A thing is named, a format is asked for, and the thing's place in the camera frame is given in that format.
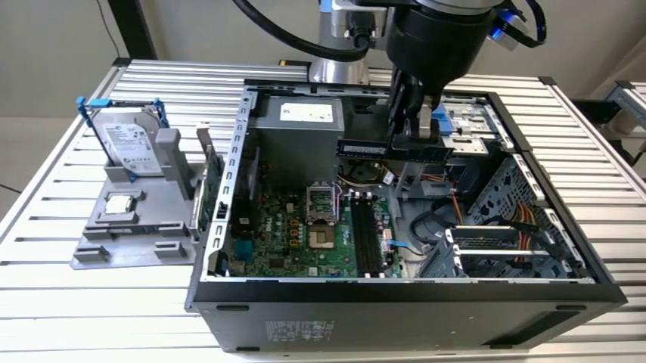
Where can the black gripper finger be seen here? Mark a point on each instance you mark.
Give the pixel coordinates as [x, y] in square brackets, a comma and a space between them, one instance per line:
[403, 113]

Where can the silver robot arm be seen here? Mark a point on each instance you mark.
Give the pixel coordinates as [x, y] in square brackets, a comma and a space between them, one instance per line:
[335, 70]

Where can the black RAM slot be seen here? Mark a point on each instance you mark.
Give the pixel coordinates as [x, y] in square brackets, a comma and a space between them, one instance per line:
[363, 234]
[375, 234]
[358, 234]
[370, 234]

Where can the blue plastic drive latch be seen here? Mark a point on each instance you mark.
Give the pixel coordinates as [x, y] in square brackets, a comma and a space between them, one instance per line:
[443, 121]

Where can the grey metal drive cage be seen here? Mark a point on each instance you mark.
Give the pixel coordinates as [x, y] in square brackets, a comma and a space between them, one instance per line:
[469, 145]

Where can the grey power supply unit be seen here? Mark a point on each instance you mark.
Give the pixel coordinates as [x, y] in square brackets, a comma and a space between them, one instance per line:
[298, 159]

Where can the CPU socket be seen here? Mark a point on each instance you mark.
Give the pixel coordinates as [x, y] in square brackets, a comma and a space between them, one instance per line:
[322, 237]

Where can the metal disk bay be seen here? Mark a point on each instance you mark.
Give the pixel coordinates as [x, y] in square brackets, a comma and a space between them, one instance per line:
[439, 261]

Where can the aluminium side table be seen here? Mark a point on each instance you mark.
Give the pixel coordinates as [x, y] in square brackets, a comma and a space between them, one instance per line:
[630, 94]

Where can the green motherboard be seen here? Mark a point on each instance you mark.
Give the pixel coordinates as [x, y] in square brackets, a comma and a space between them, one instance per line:
[273, 242]

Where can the black square chip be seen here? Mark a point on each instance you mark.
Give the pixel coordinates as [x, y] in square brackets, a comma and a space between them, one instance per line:
[278, 263]

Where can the grey parts rack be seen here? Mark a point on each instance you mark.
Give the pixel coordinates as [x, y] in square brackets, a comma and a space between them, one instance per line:
[171, 151]

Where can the teal port connector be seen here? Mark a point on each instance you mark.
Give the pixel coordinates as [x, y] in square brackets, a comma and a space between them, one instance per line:
[243, 251]

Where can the black PC case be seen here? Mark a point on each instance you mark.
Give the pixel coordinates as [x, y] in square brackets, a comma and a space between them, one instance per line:
[353, 321]

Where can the hard disk in blue carrier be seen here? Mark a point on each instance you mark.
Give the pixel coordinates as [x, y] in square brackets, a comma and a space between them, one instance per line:
[123, 143]

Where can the silver CPU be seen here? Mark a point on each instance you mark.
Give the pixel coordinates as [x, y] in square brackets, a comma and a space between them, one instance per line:
[119, 204]

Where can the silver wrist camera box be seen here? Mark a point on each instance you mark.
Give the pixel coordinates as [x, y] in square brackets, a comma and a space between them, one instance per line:
[512, 36]

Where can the silver camera with black plug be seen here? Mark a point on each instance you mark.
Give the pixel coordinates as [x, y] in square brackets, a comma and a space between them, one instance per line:
[349, 19]

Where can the graphics card with metal bracket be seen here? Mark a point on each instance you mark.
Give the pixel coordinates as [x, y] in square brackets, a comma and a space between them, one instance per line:
[214, 170]

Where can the black upright post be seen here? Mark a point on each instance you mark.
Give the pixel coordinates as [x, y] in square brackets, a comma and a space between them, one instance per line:
[134, 30]

